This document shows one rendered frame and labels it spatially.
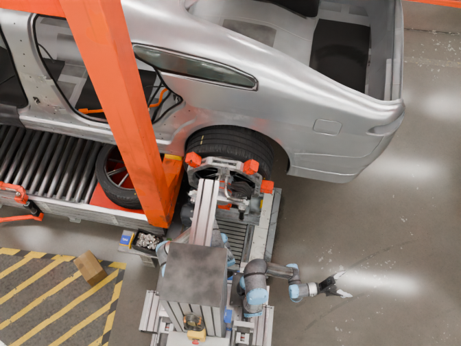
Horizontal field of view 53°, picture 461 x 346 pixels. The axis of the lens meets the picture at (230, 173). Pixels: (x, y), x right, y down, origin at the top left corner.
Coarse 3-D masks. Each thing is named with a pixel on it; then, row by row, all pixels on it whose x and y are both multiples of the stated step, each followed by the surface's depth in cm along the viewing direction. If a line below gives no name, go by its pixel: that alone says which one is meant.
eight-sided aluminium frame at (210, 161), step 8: (208, 160) 321; (216, 160) 321; (224, 160) 321; (192, 168) 331; (200, 168) 327; (224, 168) 320; (232, 168) 318; (240, 168) 318; (192, 176) 342; (248, 176) 325; (256, 176) 331; (192, 184) 352; (256, 184) 332; (232, 192) 364; (240, 192) 362; (256, 192) 345
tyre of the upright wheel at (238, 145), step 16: (208, 128) 330; (224, 128) 326; (240, 128) 326; (192, 144) 334; (208, 144) 324; (224, 144) 320; (240, 144) 321; (256, 144) 328; (240, 160) 323; (256, 160) 323; (272, 160) 344
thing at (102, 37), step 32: (64, 0) 165; (96, 0) 162; (96, 32) 177; (128, 32) 196; (96, 64) 194; (128, 64) 203; (128, 96) 211; (128, 128) 236; (128, 160) 268; (160, 160) 292; (160, 192) 308; (160, 224) 356
